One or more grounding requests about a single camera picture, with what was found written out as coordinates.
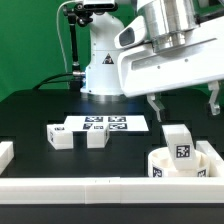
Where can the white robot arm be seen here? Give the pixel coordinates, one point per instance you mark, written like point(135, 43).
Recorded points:
point(166, 47)

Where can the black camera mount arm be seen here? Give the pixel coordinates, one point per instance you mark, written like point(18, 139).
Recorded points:
point(76, 16)

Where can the white round stool seat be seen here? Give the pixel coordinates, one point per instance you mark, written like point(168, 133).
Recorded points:
point(160, 165)

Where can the white U-shaped fence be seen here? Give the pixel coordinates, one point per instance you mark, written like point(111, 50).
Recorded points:
point(111, 190)

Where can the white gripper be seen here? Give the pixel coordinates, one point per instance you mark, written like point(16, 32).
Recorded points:
point(199, 61)

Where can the white marker base plate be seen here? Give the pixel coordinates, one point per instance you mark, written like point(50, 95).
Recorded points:
point(116, 122)

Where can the camera on mount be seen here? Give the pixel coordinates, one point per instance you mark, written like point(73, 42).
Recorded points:
point(99, 4)

